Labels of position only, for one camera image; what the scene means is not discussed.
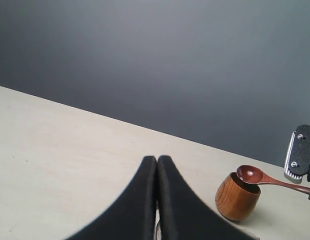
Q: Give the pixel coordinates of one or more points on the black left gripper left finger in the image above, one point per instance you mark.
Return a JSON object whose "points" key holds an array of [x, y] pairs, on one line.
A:
{"points": [[132, 215]]}

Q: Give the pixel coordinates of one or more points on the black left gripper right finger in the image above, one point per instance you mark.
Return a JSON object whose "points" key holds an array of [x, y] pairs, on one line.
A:
{"points": [[183, 215]]}

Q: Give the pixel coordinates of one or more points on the red-brown wooden spoon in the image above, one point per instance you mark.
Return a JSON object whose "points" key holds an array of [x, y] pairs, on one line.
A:
{"points": [[254, 176]]}

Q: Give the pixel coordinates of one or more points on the brown wooden cup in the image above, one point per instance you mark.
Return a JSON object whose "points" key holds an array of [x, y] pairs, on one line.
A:
{"points": [[235, 200]]}

